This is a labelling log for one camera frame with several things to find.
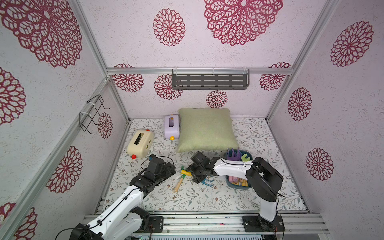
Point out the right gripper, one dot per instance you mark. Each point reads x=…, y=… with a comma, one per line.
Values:
x=195, y=173

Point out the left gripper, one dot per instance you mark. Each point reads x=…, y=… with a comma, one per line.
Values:
x=169, y=170

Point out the green rake wooden handle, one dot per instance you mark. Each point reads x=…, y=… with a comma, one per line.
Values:
x=176, y=188

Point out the purple rake pink handle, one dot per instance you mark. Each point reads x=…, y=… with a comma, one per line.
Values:
x=234, y=155

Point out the lime rake wooden handle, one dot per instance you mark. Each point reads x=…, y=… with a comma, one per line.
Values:
x=246, y=157

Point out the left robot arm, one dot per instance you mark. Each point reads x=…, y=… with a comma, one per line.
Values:
x=124, y=216

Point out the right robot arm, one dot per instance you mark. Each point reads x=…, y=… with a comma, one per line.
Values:
x=265, y=180

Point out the cream tissue box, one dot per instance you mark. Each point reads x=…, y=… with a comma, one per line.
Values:
x=140, y=144

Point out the teal storage box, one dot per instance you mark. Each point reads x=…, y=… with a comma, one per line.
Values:
x=235, y=182

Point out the lilac tissue box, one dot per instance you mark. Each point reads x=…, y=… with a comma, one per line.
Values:
x=172, y=127

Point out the green pillow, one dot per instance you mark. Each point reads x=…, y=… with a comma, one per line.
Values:
x=206, y=129

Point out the floral table mat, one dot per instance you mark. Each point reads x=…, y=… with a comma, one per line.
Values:
x=254, y=136

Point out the black wire rack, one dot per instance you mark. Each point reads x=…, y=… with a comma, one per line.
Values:
x=87, y=117

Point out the grey wall shelf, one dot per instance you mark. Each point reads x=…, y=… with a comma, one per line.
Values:
x=212, y=81

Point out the metal base rail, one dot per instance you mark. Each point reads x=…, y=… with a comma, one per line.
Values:
x=296, y=225

